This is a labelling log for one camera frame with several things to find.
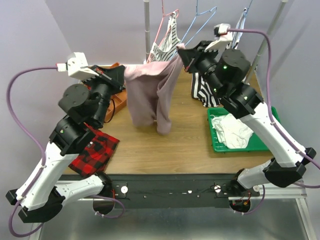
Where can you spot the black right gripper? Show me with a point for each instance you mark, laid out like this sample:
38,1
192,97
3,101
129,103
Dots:
191,56

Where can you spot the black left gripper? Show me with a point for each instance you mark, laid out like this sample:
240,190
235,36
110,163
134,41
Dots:
110,80

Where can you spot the mauve tank top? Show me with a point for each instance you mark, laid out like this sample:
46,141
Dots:
150,88

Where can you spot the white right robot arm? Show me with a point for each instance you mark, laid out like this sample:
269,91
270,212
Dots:
290,158

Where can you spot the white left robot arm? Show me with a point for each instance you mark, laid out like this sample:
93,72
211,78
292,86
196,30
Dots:
39,199

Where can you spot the wide striped black white top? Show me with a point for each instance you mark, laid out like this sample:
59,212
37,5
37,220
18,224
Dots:
200,90

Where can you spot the thin striped white tank top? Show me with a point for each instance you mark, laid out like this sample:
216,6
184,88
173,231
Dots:
166,49

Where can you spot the brown compartment organizer tray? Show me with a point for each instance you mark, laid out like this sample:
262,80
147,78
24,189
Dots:
120,101

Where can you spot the grey left rack pole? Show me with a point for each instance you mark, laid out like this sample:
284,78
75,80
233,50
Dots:
146,7

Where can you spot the grey rack pole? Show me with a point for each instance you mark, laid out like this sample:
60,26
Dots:
263,45
146,7

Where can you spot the red black plaid shirt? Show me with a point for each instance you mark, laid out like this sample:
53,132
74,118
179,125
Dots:
96,155

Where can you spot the white garment in tray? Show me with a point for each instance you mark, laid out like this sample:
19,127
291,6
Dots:
231,132

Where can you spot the grey right rack pole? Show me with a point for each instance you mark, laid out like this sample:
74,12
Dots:
263,45

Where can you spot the green plastic tray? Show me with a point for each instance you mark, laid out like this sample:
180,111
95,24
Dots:
254,143

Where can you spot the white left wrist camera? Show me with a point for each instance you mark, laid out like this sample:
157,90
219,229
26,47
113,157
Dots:
77,67

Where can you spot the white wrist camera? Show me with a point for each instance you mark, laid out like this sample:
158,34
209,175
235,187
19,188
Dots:
222,37
77,67

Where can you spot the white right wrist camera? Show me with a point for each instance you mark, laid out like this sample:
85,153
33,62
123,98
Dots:
222,37

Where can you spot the blue wire hanger right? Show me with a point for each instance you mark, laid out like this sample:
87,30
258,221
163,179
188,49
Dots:
240,25

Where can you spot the blue wire hanger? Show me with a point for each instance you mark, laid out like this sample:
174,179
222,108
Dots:
240,25
196,17

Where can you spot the blue wire hanger middle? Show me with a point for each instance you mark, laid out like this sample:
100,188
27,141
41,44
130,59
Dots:
196,17

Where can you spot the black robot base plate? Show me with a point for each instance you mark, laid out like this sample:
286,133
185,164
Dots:
164,191

